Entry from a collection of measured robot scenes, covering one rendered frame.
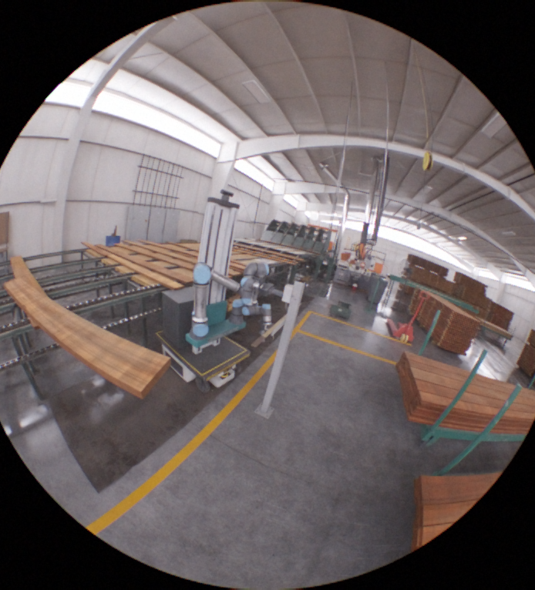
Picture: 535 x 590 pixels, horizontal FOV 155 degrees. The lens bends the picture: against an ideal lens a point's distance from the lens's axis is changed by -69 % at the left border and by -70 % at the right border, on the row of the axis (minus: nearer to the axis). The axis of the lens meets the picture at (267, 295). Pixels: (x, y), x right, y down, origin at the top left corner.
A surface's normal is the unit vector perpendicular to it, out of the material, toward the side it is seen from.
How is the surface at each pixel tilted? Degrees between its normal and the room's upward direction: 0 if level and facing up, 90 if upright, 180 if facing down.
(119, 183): 90
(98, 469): 0
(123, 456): 0
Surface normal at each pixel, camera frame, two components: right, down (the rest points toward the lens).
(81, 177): 0.89, 0.29
